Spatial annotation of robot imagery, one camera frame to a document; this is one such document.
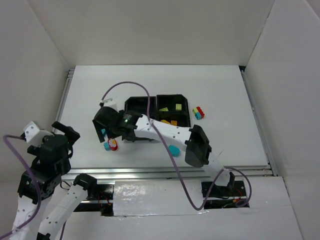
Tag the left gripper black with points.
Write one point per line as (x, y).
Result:
(63, 133)

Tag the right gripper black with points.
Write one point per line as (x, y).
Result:
(103, 120)

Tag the red flower lego brick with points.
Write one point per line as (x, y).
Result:
(112, 144)

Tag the yellow rounded lego brick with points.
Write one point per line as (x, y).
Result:
(165, 121)

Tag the teal rounded lego brick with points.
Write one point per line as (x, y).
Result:
(175, 151)

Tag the lime green lego plate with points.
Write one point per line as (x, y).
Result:
(178, 107)

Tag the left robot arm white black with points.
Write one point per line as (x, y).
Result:
(37, 185)

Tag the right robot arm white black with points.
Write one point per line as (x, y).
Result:
(192, 140)

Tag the lime lego tile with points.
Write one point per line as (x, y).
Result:
(165, 109)

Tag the black four compartment tray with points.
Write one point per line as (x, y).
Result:
(139, 104)

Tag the orange flat lego plate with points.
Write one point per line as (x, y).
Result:
(173, 122)

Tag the white foil covered board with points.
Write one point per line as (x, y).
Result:
(151, 198)

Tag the red teal green lego stack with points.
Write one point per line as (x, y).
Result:
(198, 113)

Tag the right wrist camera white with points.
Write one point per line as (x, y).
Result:
(109, 103)

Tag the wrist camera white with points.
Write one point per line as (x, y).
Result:
(34, 135)
(109, 103)

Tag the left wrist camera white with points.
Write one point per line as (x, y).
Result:
(34, 135)

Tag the aluminium frame rail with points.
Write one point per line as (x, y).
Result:
(153, 173)

